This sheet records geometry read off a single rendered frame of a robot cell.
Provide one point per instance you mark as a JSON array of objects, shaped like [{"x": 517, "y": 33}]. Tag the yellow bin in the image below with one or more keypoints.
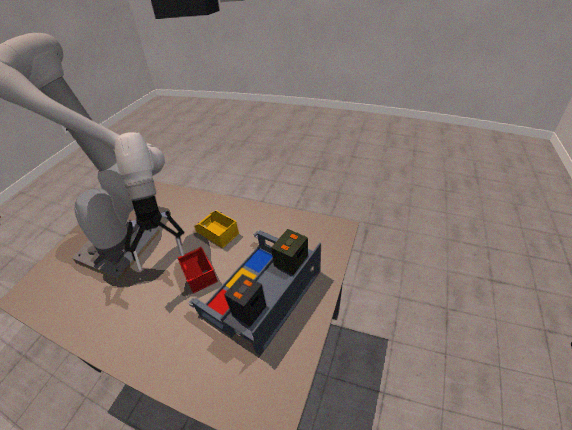
[{"x": 216, "y": 223}]

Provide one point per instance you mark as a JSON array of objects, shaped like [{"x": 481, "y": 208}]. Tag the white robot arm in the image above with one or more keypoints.
[{"x": 101, "y": 213}]

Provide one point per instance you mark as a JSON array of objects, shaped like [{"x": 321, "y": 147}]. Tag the dark grey metal shelf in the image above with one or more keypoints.
[{"x": 277, "y": 291}]

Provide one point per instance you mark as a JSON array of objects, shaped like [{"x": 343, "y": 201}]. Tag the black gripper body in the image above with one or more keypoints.
[{"x": 147, "y": 205}]

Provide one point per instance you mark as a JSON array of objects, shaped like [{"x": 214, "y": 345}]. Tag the red bin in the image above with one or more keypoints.
[{"x": 194, "y": 264}]

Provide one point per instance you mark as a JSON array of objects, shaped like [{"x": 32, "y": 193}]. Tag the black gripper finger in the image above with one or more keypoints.
[
  {"x": 131, "y": 249},
  {"x": 167, "y": 215}
]

